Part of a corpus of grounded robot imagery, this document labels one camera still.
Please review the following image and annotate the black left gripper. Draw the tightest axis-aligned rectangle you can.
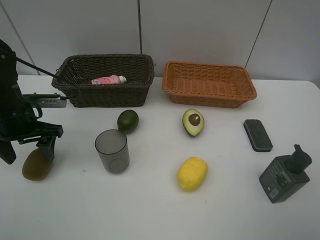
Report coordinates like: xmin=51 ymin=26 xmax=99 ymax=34
xmin=0 ymin=99 xmax=64 ymax=165

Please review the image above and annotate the brown kiwi fruit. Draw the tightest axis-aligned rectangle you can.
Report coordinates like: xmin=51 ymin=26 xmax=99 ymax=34
xmin=22 ymin=148 xmax=52 ymax=181

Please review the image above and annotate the grey translucent plastic cup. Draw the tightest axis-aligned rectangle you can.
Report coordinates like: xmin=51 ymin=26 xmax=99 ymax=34
xmin=94 ymin=129 xmax=130 ymax=174

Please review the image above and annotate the dark green whole avocado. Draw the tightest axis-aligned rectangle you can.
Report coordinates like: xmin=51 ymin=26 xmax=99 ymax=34
xmin=117 ymin=109 xmax=139 ymax=135

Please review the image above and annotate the halved avocado with pit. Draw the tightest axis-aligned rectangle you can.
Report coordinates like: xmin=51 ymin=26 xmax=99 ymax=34
xmin=182 ymin=108 xmax=205 ymax=137

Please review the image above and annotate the dark green pump bottle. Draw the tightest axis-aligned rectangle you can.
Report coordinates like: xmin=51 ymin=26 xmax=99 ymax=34
xmin=259 ymin=144 xmax=312 ymax=204

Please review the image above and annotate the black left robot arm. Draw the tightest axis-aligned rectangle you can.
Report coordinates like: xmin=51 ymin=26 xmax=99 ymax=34
xmin=0 ymin=41 xmax=64 ymax=165

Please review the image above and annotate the dark brown wicker basket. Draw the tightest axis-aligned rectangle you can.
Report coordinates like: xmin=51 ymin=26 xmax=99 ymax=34
xmin=51 ymin=54 xmax=155 ymax=108

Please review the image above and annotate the yellow lemon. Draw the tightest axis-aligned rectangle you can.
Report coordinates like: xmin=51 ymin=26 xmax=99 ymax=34
xmin=177 ymin=156 xmax=209 ymax=192

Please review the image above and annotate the orange wicker basket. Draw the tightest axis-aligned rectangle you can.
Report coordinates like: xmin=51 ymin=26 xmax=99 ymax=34
xmin=162 ymin=61 xmax=257 ymax=108

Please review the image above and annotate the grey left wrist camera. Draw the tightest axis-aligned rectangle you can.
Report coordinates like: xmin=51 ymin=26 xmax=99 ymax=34
xmin=22 ymin=93 xmax=67 ymax=108

